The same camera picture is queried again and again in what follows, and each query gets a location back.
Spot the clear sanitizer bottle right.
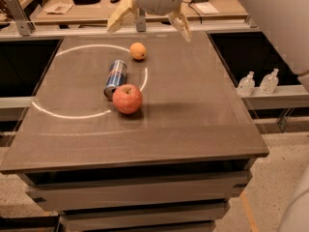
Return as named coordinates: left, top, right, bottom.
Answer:
left=259, top=69, right=279, bottom=95

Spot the black cloth bundle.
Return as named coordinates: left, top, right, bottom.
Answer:
left=72, top=0, right=100, bottom=5

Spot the grey drawer cabinet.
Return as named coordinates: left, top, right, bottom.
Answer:
left=15, top=158, right=257, bottom=232

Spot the white paper note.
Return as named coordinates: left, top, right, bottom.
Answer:
left=196, top=2, right=218, bottom=15

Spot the blue silver redbull can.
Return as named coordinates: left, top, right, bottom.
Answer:
left=103, top=59, right=126, bottom=100

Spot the small black remote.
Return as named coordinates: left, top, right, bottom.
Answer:
left=110, top=0, right=120, bottom=4

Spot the red apple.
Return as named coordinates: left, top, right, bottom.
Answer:
left=113, top=84, right=143, bottom=114

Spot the grey metal bracket left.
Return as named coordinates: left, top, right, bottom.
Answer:
left=0, top=0, right=35, bottom=36

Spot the orange fruit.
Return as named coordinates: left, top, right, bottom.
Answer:
left=129, top=43, right=147, bottom=61

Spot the black cable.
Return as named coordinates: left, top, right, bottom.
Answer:
left=183, top=0, right=202, bottom=17

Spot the clear sanitizer bottle left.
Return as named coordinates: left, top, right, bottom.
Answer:
left=238, top=72, right=255, bottom=97

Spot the clear sanitizer bottle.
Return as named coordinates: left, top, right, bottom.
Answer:
left=238, top=72, right=255, bottom=97
left=259, top=69, right=279, bottom=95

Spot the paper sheet left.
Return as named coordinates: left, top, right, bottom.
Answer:
left=44, top=3, right=73, bottom=15

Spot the grey metal bracket middle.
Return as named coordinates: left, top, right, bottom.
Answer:
left=135, top=9, right=146, bottom=32

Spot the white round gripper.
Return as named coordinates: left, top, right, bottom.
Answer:
left=107, top=0, right=192, bottom=42

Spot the grey metal bracket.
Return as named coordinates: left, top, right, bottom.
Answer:
left=135, top=9, right=146, bottom=32
left=0, top=0, right=35, bottom=36

